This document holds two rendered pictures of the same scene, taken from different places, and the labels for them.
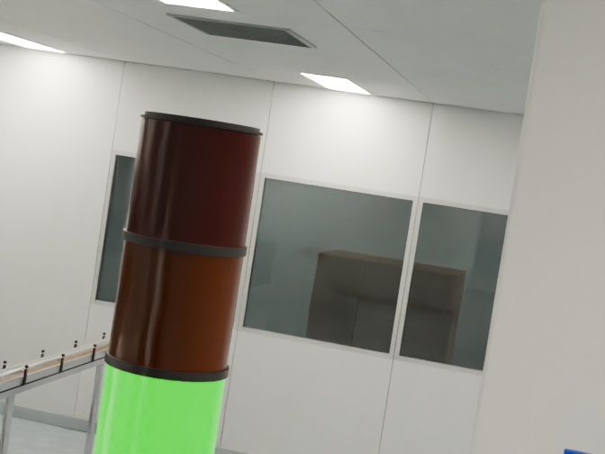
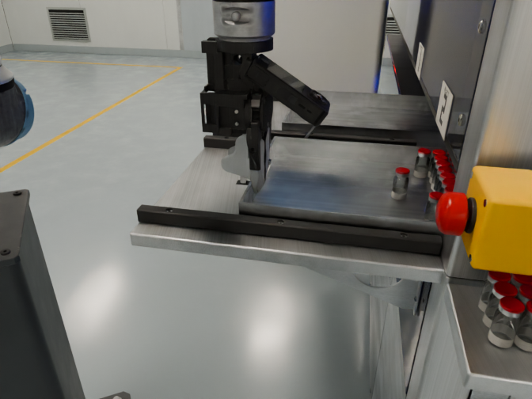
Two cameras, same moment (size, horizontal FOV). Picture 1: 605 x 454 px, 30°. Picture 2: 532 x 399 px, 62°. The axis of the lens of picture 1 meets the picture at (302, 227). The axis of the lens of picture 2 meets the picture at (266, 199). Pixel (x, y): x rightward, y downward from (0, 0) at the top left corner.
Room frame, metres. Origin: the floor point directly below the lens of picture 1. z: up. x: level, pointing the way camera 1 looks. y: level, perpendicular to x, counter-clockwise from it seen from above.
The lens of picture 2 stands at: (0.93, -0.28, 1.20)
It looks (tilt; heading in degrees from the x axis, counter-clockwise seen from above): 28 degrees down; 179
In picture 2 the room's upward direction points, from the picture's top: straight up
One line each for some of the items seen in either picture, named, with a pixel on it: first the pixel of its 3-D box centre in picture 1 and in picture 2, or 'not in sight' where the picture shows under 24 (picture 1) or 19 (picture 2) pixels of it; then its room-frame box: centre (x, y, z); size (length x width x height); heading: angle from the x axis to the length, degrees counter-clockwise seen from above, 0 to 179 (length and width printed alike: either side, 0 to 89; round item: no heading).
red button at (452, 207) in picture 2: not in sight; (458, 214); (0.58, -0.10, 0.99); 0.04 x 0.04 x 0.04; 78
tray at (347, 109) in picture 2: not in sight; (368, 115); (-0.01, -0.05, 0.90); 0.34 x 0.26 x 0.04; 78
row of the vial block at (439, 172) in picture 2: not in sight; (443, 185); (0.34, -0.01, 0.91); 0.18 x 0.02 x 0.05; 168
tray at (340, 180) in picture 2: not in sight; (367, 183); (0.32, -0.12, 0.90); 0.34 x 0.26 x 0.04; 78
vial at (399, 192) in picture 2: not in sight; (400, 184); (0.34, -0.07, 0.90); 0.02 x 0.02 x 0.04
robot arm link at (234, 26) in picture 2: not in sight; (243, 20); (0.36, -0.30, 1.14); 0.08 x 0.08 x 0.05
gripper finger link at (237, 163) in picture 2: not in sight; (241, 165); (0.37, -0.31, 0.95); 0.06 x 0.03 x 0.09; 78
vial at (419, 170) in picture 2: not in sight; (422, 163); (0.26, -0.02, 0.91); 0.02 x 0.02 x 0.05
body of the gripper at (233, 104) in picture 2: not in sight; (240, 86); (0.35, -0.31, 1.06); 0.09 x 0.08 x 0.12; 78
